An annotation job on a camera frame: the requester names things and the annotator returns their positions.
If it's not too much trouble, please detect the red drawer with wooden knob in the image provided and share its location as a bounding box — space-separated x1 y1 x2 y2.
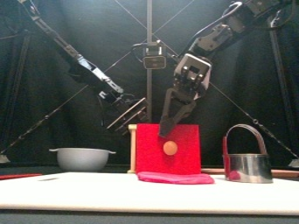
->
134 122 201 176

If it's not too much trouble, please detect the pink flat dough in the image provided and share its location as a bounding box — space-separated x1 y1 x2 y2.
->
134 171 216 186

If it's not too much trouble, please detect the white cutting board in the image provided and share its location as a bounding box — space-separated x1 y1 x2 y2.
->
0 171 299 217

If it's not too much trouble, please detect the flat red mat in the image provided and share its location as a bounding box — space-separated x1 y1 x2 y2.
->
0 172 42 181

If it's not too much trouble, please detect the black camera on pole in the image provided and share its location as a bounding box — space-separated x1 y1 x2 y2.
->
132 39 168 71

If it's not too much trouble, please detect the thin diagonal brace cable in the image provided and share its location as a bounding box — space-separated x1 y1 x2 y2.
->
0 0 196 155
112 0 299 160

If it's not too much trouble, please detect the grey bowl with handles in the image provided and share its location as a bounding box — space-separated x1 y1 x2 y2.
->
47 147 117 172

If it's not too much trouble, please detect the grey vertical frame pole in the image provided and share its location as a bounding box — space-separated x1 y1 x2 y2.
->
145 0 154 123

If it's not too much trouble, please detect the black frame leg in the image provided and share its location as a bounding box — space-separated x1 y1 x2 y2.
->
0 29 33 147
266 17 299 152

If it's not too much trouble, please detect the round metal cutter with handle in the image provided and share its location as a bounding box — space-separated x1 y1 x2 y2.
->
221 123 274 185

